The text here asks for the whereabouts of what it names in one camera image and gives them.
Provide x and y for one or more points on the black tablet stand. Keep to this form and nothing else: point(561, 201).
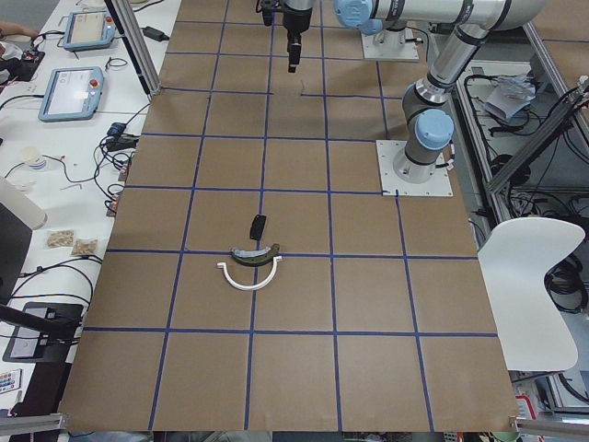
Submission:
point(43, 332)

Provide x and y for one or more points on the white plastic chair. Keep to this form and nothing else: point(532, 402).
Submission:
point(514, 261)

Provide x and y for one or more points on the aluminium frame post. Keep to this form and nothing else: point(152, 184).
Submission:
point(133, 40)

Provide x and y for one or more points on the near blue teach pendant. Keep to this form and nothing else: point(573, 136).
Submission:
point(72, 94)

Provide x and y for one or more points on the blue teach pendant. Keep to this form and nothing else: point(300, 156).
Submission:
point(88, 31)
point(72, 94)

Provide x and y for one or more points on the black power adapter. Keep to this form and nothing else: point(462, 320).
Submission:
point(155, 34)

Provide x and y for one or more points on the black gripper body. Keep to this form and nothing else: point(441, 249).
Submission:
point(294, 22)

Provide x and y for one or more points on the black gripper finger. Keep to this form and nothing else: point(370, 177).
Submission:
point(293, 60)

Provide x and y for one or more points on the white semicircular plastic part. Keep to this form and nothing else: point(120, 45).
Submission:
point(251, 280)

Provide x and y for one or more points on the black rectangular brake pad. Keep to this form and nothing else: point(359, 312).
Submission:
point(257, 227)

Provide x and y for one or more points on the far blue teach pendant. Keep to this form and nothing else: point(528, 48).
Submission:
point(88, 31)

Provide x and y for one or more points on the blue usb hub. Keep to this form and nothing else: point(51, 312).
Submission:
point(116, 129)

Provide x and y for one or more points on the dark curved brake shoe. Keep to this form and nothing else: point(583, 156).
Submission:
point(255, 258)

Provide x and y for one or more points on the white paper cup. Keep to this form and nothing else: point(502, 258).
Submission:
point(32, 157)

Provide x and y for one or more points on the bag of small parts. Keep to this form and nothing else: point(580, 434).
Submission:
point(85, 247)
point(60, 238)

